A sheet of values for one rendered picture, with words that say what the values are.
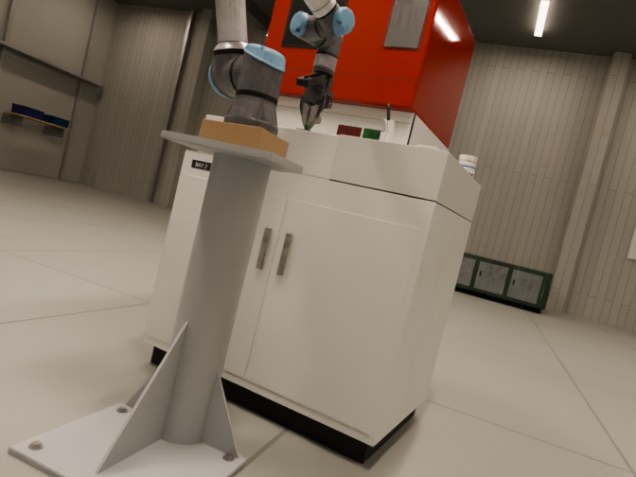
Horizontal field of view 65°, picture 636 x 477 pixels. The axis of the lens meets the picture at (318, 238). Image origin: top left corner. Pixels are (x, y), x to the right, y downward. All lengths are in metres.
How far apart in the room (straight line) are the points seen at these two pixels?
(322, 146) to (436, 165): 0.38
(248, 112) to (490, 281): 7.50
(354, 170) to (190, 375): 0.76
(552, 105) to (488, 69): 1.42
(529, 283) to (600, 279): 2.25
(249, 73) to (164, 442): 1.01
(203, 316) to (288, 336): 0.37
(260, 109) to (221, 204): 0.27
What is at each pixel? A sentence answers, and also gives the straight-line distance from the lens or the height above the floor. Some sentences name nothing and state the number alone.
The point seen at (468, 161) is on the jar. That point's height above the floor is 1.04.
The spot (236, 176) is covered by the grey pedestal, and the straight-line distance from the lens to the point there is 1.32.
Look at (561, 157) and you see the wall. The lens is 10.65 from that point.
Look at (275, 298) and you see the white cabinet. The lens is 1.64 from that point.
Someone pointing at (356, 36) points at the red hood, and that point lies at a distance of 2.38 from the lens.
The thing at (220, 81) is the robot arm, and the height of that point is 1.01.
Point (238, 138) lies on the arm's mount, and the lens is 1.31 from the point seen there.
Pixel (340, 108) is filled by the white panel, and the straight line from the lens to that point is 2.34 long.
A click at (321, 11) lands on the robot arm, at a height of 1.28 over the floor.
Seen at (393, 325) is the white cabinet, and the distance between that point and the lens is 1.48.
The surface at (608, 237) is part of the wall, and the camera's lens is 10.60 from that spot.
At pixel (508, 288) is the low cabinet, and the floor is 0.28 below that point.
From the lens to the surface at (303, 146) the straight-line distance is 1.65.
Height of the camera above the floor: 0.70
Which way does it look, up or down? 3 degrees down
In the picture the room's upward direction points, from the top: 14 degrees clockwise
